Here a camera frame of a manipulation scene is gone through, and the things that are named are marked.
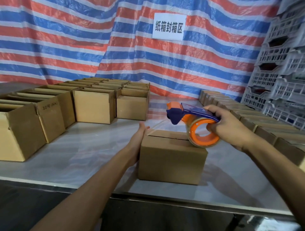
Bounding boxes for person's left hand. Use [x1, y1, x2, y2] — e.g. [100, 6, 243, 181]
[124, 121, 150, 167]

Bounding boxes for person's right hand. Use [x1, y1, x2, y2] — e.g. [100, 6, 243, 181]
[204, 104, 255, 153]

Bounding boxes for blue and orange tape dispenser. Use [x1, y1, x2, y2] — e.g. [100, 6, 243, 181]
[166, 101, 221, 148]

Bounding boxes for brown cardboard box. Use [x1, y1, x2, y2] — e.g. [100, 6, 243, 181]
[138, 129, 208, 186]

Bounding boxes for person's left forearm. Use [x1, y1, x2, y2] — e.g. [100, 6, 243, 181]
[30, 150, 138, 231]

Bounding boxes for person's right forearm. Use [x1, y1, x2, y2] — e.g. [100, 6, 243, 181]
[243, 134, 305, 229]

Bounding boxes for row of sealed cardboard boxes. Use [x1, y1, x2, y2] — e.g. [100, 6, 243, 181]
[198, 90, 305, 172]

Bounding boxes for group of open cardboard boxes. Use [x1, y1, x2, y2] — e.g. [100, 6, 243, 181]
[0, 77, 151, 162]

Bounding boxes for stack of white plastic crates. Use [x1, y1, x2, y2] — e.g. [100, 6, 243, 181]
[240, 0, 305, 131]

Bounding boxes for red blue striped tarp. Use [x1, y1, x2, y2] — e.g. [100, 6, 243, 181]
[0, 0, 280, 101]

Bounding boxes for white paper sign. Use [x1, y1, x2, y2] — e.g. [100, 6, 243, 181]
[152, 12, 187, 41]

